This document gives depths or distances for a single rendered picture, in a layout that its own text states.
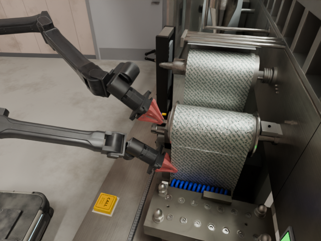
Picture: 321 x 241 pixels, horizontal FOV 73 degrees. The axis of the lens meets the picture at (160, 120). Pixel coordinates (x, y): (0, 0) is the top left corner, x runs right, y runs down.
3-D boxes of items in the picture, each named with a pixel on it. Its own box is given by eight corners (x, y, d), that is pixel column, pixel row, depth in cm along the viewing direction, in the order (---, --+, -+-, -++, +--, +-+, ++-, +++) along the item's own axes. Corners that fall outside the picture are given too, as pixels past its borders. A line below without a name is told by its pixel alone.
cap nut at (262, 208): (253, 206, 73) (257, 199, 71) (264, 209, 73) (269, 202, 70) (254, 217, 71) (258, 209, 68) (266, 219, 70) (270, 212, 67)
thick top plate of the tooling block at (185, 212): (156, 192, 84) (156, 183, 81) (265, 216, 77) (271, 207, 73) (144, 234, 72) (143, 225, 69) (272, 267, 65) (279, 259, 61)
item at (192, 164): (170, 178, 84) (171, 144, 72) (233, 191, 79) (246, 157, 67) (169, 179, 83) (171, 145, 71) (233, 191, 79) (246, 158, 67)
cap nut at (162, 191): (158, 186, 80) (158, 179, 77) (168, 188, 79) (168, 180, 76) (155, 195, 77) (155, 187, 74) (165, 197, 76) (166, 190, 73)
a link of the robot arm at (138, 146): (123, 147, 72) (131, 133, 75) (120, 152, 78) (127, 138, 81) (142, 157, 74) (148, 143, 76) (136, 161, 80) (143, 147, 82)
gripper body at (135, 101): (133, 122, 68) (113, 108, 66) (142, 103, 76) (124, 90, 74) (144, 111, 64) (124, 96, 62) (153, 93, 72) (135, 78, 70)
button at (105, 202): (101, 195, 91) (101, 192, 90) (117, 199, 90) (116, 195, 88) (94, 211, 86) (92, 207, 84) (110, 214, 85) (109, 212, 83)
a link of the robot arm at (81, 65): (45, 44, 91) (32, 19, 82) (58, 39, 93) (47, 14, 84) (98, 103, 71) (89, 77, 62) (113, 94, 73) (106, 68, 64)
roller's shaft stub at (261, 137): (251, 135, 72) (254, 125, 69) (273, 138, 71) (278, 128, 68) (252, 144, 69) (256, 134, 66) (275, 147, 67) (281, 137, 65)
